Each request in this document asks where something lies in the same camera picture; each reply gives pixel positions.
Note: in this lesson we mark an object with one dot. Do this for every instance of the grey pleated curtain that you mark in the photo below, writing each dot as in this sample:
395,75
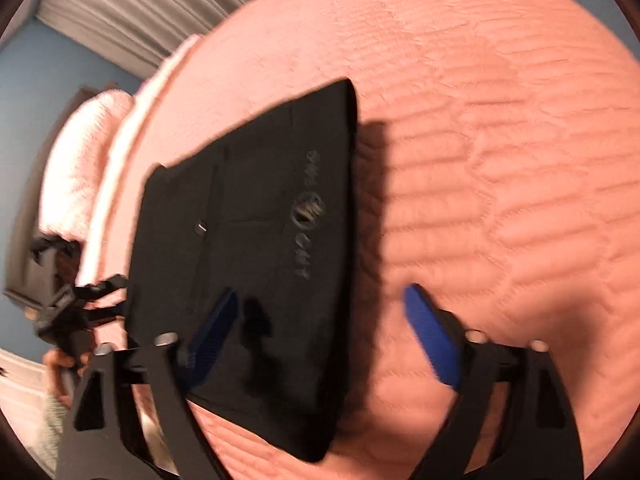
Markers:
150,5

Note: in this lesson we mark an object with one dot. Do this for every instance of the pink floral pillow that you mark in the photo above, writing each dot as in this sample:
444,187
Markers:
75,170

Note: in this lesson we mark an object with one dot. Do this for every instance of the black pants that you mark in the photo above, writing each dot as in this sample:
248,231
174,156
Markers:
280,310

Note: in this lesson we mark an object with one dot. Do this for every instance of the person's patterned trousers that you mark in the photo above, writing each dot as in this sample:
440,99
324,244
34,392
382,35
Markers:
50,430

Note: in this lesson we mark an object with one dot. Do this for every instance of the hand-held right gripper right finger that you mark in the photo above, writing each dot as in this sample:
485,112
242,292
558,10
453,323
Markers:
432,340

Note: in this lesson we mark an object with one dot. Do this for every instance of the light pink blanket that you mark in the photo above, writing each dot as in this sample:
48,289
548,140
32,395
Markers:
130,130

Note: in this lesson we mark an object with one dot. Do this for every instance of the person's left hand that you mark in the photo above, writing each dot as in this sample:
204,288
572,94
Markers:
62,367

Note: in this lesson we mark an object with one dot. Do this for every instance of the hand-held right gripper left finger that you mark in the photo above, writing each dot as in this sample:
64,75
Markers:
217,325

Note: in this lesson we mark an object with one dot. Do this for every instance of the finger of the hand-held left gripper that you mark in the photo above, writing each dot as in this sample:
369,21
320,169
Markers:
105,285

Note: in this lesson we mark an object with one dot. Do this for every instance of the salmon quilted bedspread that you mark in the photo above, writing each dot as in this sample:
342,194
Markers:
500,160

